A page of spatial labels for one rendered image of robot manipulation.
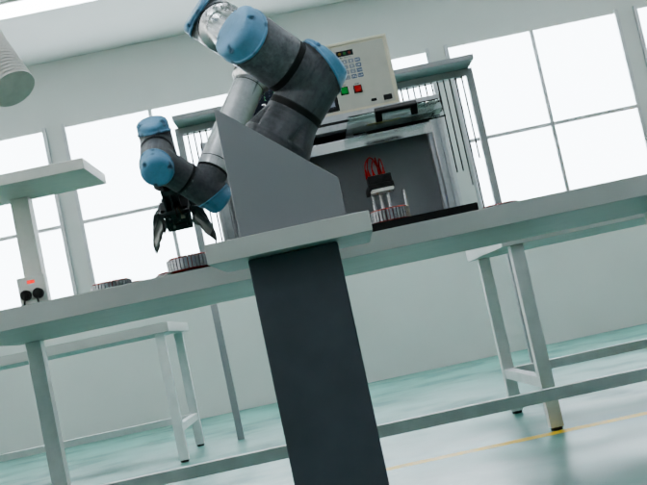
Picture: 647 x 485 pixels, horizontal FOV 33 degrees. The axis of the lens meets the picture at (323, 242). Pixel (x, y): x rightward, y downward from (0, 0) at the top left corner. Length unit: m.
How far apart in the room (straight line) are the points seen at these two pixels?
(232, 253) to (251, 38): 0.43
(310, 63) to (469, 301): 7.25
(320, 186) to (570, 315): 7.50
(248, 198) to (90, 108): 7.59
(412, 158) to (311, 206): 1.10
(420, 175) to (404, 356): 6.20
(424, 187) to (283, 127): 1.04
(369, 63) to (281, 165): 1.03
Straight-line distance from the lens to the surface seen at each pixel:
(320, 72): 2.19
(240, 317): 9.26
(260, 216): 2.07
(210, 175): 2.44
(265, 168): 2.09
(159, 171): 2.38
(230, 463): 3.55
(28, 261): 3.65
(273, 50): 2.15
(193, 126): 6.58
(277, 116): 2.17
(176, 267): 2.61
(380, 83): 3.05
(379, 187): 2.91
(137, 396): 9.38
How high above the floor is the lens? 0.55
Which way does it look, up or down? 4 degrees up
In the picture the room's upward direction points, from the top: 12 degrees counter-clockwise
